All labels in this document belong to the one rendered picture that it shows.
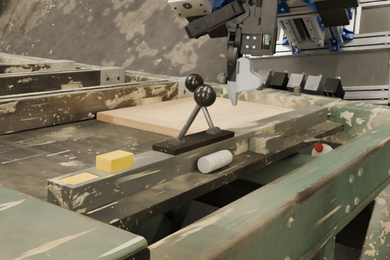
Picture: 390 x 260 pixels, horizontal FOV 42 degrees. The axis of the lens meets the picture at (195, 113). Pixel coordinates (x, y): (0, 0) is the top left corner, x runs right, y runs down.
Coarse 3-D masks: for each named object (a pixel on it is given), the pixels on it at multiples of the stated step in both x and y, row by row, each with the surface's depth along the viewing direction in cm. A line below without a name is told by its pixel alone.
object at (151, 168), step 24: (264, 120) 118; (288, 120) 121; (312, 120) 134; (216, 144) 94; (240, 144) 102; (144, 168) 77; (168, 168) 82; (192, 168) 88; (48, 192) 68; (72, 192) 66; (96, 192) 69; (120, 192) 73
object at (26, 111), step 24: (0, 96) 110; (24, 96) 114; (48, 96) 115; (72, 96) 121; (96, 96) 127; (120, 96) 135; (144, 96) 143; (168, 96) 152; (192, 96) 163; (0, 120) 105; (24, 120) 110; (48, 120) 116; (72, 120) 122
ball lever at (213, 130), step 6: (186, 78) 98; (192, 78) 97; (198, 78) 97; (186, 84) 98; (192, 84) 97; (198, 84) 97; (192, 90) 98; (204, 108) 98; (204, 114) 98; (210, 120) 97; (210, 126) 97; (210, 132) 96; (216, 132) 96
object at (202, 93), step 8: (200, 88) 82; (208, 88) 82; (200, 96) 82; (208, 96) 81; (200, 104) 82; (208, 104) 82; (192, 112) 85; (192, 120) 85; (184, 128) 86; (176, 144) 86
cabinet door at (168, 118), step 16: (112, 112) 128; (128, 112) 129; (144, 112) 132; (160, 112) 133; (176, 112) 135; (208, 112) 138; (224, 112) 139; (240, 112) 140; (256, 112) 142; (272, 112) 143; (144, 128) 118; (160, 128) 116; (176, 128) 114; (192, 128) 115; (224, 128) 117
